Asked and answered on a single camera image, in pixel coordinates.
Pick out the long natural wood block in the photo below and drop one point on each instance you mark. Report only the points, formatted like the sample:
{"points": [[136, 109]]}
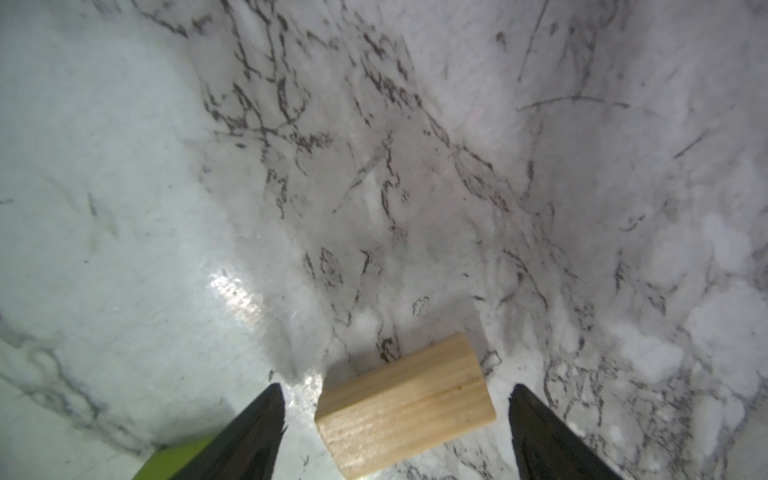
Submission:
{"points": [[407, 407]]}

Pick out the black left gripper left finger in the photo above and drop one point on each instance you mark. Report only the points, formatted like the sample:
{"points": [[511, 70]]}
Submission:
{"points": [[247, 448]]}

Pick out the green wood block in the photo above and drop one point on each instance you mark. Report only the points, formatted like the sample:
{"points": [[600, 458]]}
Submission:
{"points": [[166, 462]]}

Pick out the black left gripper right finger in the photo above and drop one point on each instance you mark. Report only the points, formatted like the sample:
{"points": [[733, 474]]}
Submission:
{"points": [[544, 447]]}

